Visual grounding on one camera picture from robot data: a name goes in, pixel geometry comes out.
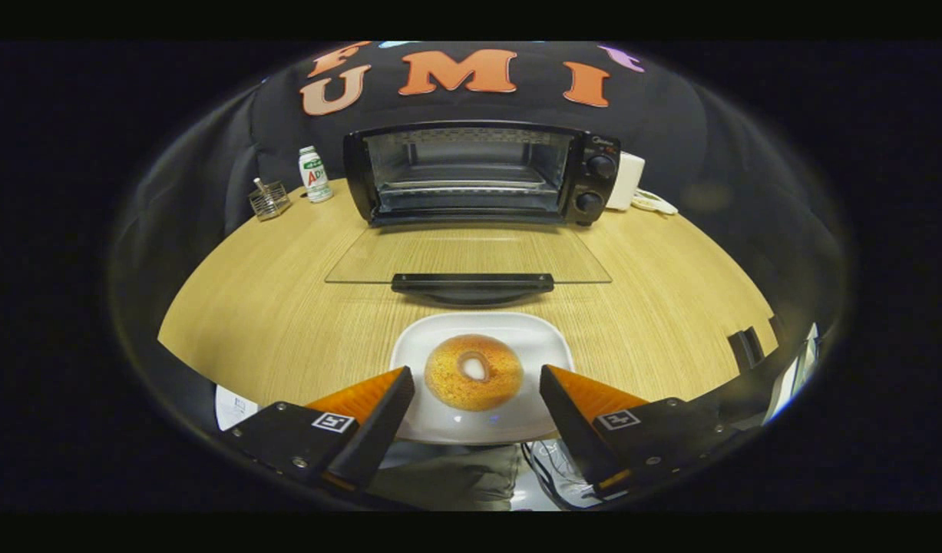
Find white paper sheet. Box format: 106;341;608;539
213;384;260;431

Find white green drink bottle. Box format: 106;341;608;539
299;146;335;204

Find dark chair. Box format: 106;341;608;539
728;315;788;373

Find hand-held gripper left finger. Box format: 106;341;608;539
223;366;416;492

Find black toaster oven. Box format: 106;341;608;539
325;121;621;308

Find white square plate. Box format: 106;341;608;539
388;311;575;446

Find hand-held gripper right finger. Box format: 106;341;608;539
538;364;748;500

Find white boxy appliance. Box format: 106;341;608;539
605;151;646;212

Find wire mesh holder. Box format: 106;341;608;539
248;178;293;222

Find golden brown bagel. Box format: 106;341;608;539
424;333;524;412

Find person's grey trousers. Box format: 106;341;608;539
367;442;525;512

